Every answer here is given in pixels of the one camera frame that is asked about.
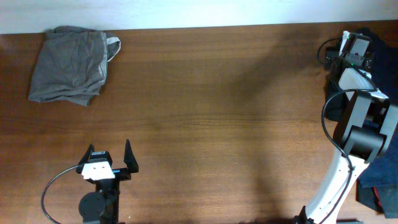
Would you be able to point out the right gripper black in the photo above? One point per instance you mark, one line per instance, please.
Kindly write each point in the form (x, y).
(332, 56)

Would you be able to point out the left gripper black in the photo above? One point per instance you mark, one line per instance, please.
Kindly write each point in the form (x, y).
(131, 165)

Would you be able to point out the navy blue shorts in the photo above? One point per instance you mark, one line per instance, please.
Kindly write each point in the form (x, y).
(383, 171)

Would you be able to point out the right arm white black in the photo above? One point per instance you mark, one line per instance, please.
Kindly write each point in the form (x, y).
(362, 134)

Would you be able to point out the grey folded garment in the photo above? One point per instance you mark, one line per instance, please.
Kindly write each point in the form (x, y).
(72, 65)

